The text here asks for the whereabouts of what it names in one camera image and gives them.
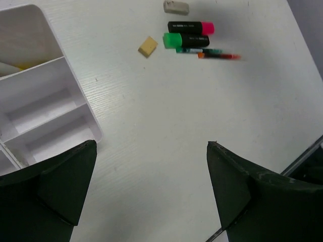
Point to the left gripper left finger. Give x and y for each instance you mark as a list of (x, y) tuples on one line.
[(44, 202)]

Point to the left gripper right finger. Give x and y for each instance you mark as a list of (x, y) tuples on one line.
[(257, 204)]

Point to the yellow-capped white pen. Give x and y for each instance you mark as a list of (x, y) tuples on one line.
[(6, 69)]

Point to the grey white eraser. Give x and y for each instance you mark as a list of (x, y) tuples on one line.
[(176, 7)]

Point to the right white organizer box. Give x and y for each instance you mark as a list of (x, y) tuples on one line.
[(44, 111)]

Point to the red gel pen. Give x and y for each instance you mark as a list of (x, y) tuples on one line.
[(219, 56)]

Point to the green gel pen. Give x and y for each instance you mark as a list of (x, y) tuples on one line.
[(198, 50)]

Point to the pink highlighter marker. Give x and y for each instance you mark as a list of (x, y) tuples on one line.
[(186, 27)]

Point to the green highlighter marker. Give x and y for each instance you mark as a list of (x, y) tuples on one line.
[(175, 40)]

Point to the tan eraser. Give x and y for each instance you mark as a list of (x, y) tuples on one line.
[(147, 47)]

